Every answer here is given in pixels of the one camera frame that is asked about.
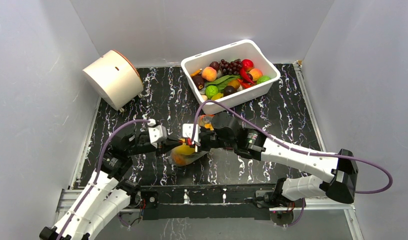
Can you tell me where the clear zip top bag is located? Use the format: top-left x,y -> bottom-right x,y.
169,114 -> 214,164

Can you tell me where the orange toy pineapple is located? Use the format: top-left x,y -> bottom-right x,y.
170,153 -> 196,167

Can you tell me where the yellow banana bunch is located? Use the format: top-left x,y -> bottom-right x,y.
172,144 -> 195,156

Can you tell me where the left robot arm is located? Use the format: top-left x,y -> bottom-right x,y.
39,120 -> 179,240

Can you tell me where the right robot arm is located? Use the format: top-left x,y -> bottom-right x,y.
197,112 -> 359,207

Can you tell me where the white plastic food bin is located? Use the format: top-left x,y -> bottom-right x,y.
181,39 -> 281,108

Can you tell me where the yellow lemon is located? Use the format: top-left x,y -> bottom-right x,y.
211,92 -> 224,101

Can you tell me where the green lime ball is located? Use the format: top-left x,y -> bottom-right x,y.
205,85 -> 219,99

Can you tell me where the green leafy vegetable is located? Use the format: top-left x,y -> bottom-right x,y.
204,75 -> 240,90

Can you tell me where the dark purple plum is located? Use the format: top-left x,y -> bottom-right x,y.
191,75 -> 206,90

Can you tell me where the red orange peach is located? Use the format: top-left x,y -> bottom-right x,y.
201,66 -> 218,82

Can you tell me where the red chili pepper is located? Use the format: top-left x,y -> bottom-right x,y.
239,67 -> 257,84

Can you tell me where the dark grape bunch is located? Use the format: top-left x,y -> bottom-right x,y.
217,58 -> 242,77

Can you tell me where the green round fruit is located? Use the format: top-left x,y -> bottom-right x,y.
256,75 -> 271,84

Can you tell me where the white cylindrical container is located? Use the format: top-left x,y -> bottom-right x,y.
82,49 -> 144,111

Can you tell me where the orange apricot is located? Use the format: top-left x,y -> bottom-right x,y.
248,68 -> 263,82

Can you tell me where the red apple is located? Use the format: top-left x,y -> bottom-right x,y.
241,59 -> 254,72

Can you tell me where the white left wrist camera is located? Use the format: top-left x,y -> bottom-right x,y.
148,124 -> 168,148

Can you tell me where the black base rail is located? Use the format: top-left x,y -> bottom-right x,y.
139,183 -> 304,222

